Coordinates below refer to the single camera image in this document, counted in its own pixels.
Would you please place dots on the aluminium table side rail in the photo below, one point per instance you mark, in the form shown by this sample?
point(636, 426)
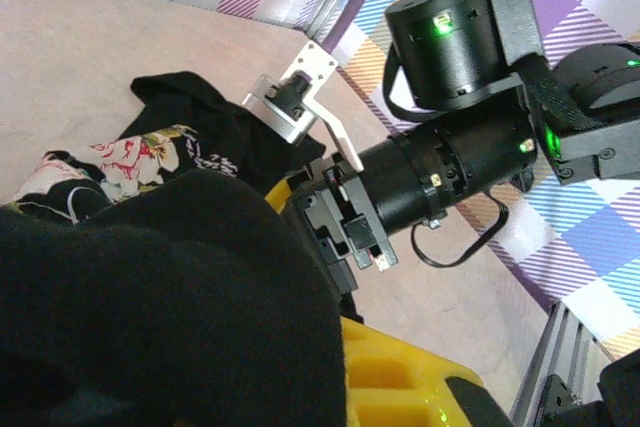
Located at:
point(560, 347)

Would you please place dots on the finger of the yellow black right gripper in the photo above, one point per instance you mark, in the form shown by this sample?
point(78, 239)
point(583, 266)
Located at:
point(342, 274)
point(281, 194)

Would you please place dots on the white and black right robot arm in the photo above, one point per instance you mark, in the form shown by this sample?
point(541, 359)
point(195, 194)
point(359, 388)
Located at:
point(620, 392)

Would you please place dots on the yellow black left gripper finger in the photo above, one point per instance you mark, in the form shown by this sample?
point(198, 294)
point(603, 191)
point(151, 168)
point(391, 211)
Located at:
point(400, 382)

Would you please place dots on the black t-shirt with floral print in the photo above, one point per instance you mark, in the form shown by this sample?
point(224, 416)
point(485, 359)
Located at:
point(175, 297)

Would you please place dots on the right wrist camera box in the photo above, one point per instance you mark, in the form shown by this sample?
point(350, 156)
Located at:
point(285, 112)

